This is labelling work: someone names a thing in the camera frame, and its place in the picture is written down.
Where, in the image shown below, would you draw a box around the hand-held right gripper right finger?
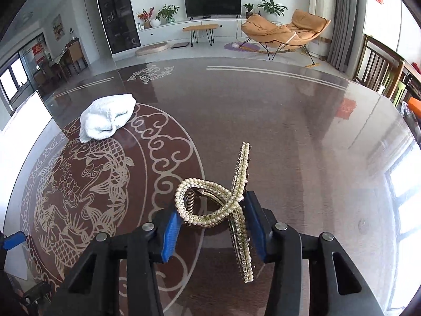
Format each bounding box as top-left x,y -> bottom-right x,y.
243,190 -> 385,316

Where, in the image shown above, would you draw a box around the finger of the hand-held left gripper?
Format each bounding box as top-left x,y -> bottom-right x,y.
0,230 -> 29,251
18,281 -> 52,307

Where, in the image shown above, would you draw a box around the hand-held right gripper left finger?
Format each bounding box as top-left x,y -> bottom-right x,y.
43,209 -> 181,316

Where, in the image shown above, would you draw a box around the pearl hair claw clip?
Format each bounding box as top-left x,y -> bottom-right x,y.
174,141 -> 255,284

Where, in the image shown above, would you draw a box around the white knitted glove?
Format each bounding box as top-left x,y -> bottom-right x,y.
79,93 -> 136,144

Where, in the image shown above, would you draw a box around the purple floor mat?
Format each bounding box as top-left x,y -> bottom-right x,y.
224,42 -> 260,53

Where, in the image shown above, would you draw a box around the round floor cushion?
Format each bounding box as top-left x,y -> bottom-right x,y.
136,42 -> 171,56

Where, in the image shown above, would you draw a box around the brown dining chair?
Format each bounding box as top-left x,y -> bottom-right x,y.
66,39 -> 89,75

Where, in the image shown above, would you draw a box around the orange lounge chair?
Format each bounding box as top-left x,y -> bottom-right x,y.
241,9 -> 332,61

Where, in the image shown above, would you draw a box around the dark wooden chair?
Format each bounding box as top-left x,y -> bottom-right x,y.
353,34 -> 405,97

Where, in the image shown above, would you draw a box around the white TV cabinet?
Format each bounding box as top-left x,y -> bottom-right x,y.
137,18 -> 250,45

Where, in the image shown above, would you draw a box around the wooden bench hairpin legs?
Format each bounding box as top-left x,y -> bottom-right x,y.
182,24 -> 220,45

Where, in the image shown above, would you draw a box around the large leafy potted plant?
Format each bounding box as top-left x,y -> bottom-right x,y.
257,0 -> 288,20

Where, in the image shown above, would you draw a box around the grey curtain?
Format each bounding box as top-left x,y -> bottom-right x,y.
327,0 -> 367,71

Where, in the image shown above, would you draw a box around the red flower arrangement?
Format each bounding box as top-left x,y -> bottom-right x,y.
137,7 -> 155,29

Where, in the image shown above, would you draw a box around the green potted plant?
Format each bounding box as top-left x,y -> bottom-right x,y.
155,4 -> 180,23

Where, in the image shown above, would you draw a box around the black television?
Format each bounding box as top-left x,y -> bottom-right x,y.
183,0 -> 242,18

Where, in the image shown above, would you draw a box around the dark glass display cabinet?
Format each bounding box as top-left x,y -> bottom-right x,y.
93,0 -> 142,56

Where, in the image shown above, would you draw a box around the covered floor air conditioner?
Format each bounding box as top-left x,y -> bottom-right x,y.
309,0 -> 338,61

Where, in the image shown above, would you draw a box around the framed wall painting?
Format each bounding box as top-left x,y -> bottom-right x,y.
52,14 -> 64,42

